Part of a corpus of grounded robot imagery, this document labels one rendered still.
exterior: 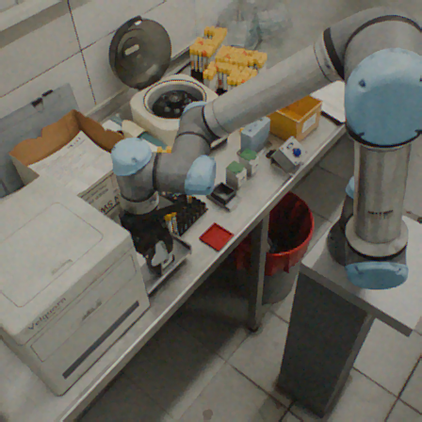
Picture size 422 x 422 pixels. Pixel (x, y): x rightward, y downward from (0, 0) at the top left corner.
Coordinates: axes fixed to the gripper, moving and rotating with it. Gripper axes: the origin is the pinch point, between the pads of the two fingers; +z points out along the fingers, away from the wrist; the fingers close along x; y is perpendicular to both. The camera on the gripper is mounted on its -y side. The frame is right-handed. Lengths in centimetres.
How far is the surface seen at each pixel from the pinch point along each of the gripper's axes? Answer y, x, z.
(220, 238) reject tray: -17.1, 5.2, 8.8
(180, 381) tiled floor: -1, -5, 97
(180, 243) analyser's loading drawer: -7.3, -0.2, 4.8
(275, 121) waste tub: -60, -7, 3
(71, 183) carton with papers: -2.9, -37.6, 2.7
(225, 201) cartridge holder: -26.5, -0.4, 5.9
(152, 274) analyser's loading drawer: 3.9, 0.5, 5.0
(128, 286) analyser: 13.4, 4.4, -5.8
